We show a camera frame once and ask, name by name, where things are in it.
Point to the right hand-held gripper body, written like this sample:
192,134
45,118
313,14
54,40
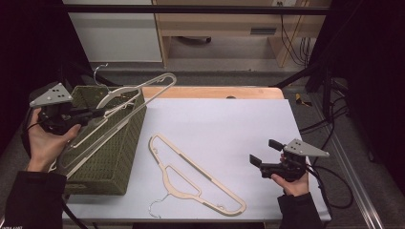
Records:
302,149

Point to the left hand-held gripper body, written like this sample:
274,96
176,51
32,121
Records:
52,95

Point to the beige clothes hanger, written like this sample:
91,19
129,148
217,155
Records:
117,92
194,167

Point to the green woven basket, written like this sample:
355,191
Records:
108,159

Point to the person's right hand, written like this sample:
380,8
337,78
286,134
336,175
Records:
296,188

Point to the person's left hand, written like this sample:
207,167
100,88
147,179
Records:
46,148

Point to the black metal stand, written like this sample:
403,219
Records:
76,76
326,92

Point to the white sheet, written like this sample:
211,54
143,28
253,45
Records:
229,127

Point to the yellow and black tool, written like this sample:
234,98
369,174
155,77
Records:
299,99

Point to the white cabinet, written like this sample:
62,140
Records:
117,35

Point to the black chair base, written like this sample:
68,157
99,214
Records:
197,39

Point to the light wooden desk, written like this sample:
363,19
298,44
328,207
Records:
216,25

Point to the aluminium rail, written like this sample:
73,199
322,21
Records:
356,178

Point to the black horizontal frame bar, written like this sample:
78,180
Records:
191,9

